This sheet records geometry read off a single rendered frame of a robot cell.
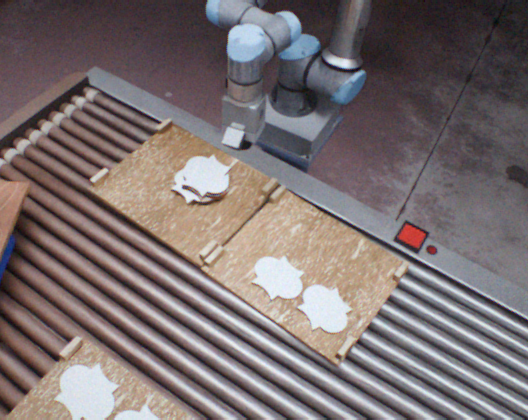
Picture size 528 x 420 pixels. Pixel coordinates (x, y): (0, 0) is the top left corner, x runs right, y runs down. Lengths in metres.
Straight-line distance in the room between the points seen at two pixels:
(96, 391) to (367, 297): 0.67
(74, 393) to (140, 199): 0.56
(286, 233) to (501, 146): 2.17
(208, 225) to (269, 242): 0.17
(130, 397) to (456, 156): 2.43
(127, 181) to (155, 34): 2.33
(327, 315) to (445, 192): 1.79
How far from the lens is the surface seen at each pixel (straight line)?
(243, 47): 1.13
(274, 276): 1.37
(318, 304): 1.34
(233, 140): 1.25
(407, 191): 2.94
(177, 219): 1.48
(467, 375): 1.40
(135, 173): 1.60
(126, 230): 1.49
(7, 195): 1.49
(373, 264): 1.45
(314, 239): 1.46
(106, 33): 3.88
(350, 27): 1.51
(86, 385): 1.27
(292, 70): 1.64
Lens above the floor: 2.11
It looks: 51 degrees down
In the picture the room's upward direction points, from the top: 6 degrees clockwise
